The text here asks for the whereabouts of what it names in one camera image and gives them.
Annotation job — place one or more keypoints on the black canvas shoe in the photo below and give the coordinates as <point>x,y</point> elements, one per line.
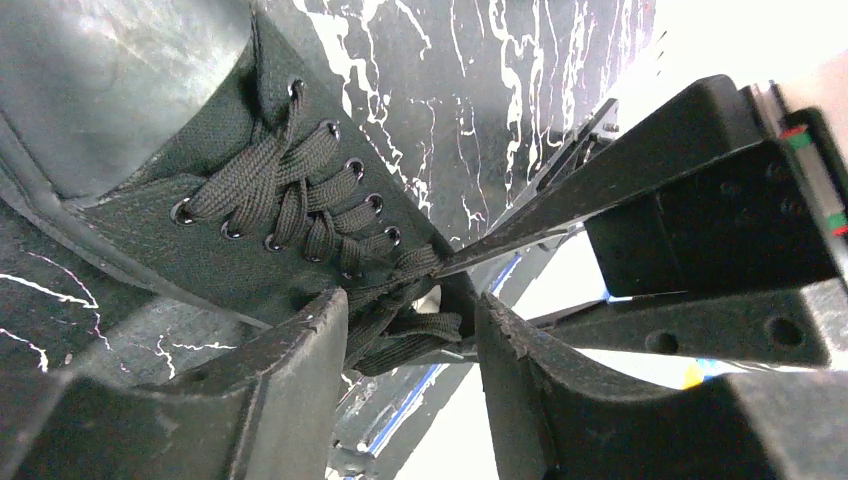
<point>186,148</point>

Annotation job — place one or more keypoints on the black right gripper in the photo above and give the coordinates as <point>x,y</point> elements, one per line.
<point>720,211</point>

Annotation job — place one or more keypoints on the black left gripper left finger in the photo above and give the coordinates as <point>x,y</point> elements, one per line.
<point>262,411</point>

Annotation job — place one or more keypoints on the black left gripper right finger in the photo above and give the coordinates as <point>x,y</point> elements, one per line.
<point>555,413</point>

